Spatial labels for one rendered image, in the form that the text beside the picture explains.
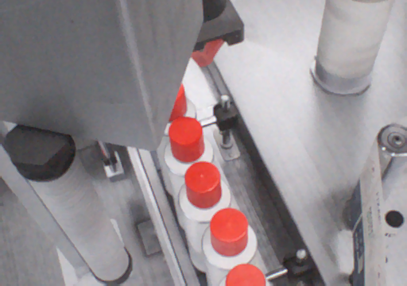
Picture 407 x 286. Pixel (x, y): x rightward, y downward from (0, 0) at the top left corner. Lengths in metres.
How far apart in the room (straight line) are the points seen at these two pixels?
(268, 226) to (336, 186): 0.11
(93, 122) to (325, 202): 0.49
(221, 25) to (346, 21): 0.19
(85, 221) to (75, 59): 0.15
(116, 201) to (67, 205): 0.45
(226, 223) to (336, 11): 0.33
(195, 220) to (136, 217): 0.25
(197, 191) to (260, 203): 0.28
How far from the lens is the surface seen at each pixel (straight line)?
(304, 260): 0.61
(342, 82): 0.78
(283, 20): 0.89
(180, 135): 0.51
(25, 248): 0.78
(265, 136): 0.75
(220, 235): 0.46
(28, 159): 0.28
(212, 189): 0.48
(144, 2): 0.21
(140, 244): 0.74
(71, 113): 0.26
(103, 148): 0.66
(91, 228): 0.36
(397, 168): 0.56
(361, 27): 0.70
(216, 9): 0.56
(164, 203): 0.61
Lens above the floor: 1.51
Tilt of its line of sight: 57 degrees down
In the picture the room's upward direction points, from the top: 6 degrees counter-clockwise
